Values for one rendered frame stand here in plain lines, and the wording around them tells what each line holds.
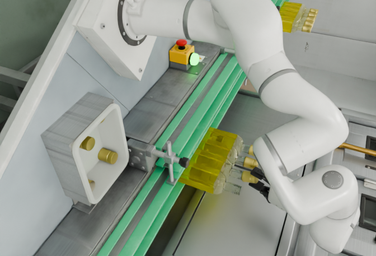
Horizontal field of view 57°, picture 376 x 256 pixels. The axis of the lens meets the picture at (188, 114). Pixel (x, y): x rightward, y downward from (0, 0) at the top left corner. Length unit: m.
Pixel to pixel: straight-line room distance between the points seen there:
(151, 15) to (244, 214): 0.69
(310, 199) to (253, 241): 0.47
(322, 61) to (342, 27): 0.81
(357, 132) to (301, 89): 1.00
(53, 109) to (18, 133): 0.10
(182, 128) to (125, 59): 0.30
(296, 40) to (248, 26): 6.77
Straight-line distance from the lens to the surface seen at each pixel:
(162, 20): 0.82
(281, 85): 0.64
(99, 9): 0.80
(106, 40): 0.82
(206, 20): 0.79
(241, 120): 1.53
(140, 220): 0.97
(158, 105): 1.11
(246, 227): 1.15
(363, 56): 7.43
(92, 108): 0.85
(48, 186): 0.90
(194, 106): 1.13
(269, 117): 1.57
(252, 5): 0.66
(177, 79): 1.22
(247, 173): 1.09
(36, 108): 0.79
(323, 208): 0.70
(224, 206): 1.19
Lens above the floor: 1.28
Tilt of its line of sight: 19 degrees down
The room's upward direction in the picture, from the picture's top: 106 degrees clockwise
